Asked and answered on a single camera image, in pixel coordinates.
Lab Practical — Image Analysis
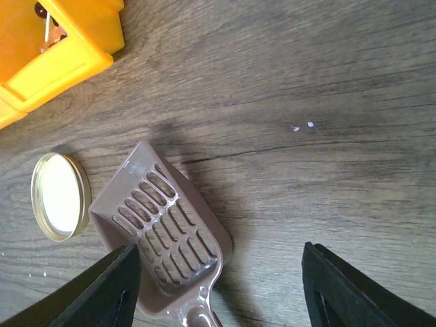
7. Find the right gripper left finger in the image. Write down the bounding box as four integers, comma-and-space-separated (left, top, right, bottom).
1, 245, 141, 326

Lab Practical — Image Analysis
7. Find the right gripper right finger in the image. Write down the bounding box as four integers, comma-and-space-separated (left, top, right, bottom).
302, 242, 435, 326

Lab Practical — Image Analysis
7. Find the brown plastic scoop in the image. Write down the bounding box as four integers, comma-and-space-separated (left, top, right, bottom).
89, 141, 233, 326

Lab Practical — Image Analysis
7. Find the orange bin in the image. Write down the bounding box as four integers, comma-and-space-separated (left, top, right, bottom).
0, 100, 27, 129
1, 1, 125, 112

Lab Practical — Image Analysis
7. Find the gold jar lid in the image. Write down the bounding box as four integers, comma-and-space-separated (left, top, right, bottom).
31, 152, 91, 242

